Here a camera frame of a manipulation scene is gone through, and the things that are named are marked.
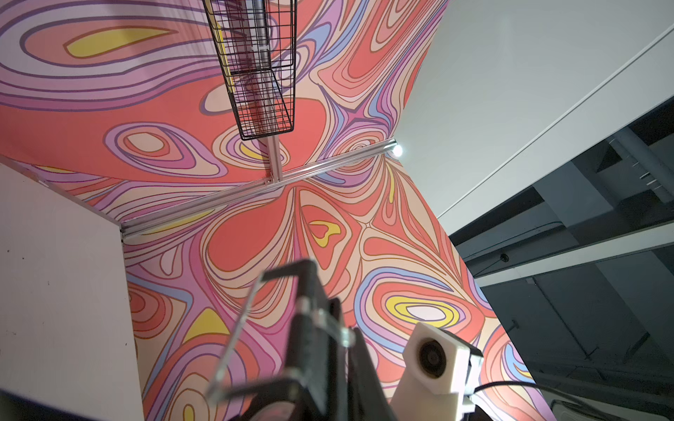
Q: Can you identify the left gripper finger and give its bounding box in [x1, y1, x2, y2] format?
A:
[348, 328, 397, 421]

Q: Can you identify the back wall wire basket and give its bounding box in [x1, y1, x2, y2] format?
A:
[203, 0, 298, 140]

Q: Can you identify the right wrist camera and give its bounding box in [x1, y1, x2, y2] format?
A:
[390, 322, 484, 421]

